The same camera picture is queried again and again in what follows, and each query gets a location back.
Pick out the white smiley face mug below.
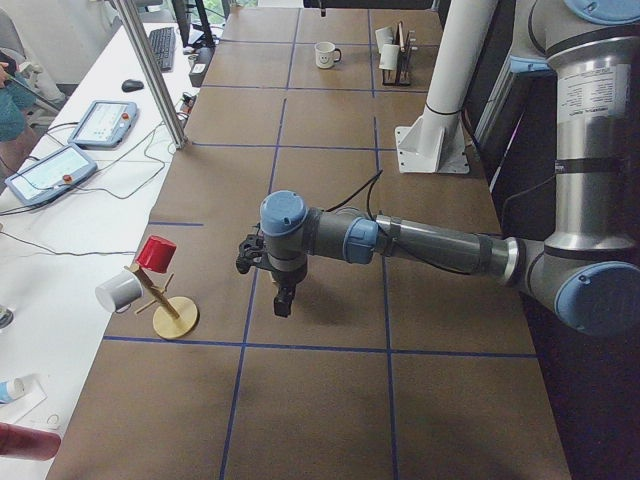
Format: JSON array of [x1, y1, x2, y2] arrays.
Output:
[[314, 41, 342, 70]]

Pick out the red cup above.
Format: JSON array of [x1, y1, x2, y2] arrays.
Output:
[[136, 235, 177, 274]]

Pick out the white cup on tree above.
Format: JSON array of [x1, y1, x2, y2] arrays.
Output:
[[95, 270, 143, 313]]

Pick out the wooden mug tree stand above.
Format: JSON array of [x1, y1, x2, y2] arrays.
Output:
[[126, 263, 199, 340]]

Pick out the upper teach pendant tablet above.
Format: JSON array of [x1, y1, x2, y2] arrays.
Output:
[[68, 100, 138, 150]]

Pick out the teach pendant tablet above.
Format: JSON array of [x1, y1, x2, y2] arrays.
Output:
[[5, 145, 97, 206], [68, 100, 138, 150]]

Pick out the lower teach pendant tablet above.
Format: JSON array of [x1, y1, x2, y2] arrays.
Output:
[[5, 145, 97, 206]]

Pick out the black computer mouse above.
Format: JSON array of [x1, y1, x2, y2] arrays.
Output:
[[121, 79, 144, 93]]

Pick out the white ribbed mug right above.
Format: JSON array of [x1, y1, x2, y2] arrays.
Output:
[[379, 44, 400, 71]]

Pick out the white ribbed mug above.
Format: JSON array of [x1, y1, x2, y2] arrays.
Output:
[[375, 26, 394, 50], [379, 44, 400, 71]]

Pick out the white ribbed mug left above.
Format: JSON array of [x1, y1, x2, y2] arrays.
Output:
[[375, 26, 394, 50]]

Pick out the white blue tube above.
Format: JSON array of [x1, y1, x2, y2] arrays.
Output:
[[0, 378, 26, 405]]

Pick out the black keyboard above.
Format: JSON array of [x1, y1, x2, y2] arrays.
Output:
[[148, 27, 176, 72]]

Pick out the red bottle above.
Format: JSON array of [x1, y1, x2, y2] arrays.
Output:
[[1, 423, 61, 461]]

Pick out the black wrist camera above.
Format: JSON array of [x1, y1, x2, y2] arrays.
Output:
[[235, 233, 265, 274]]

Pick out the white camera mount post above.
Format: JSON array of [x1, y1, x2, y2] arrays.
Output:
[[395, 1, 501, 176]]

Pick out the black wire mug rack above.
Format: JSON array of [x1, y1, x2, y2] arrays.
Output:
[[379, 21, 417, 86]]

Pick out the aluminium frame post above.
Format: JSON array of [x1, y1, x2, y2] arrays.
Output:
[[114, 0, 187, 150]]

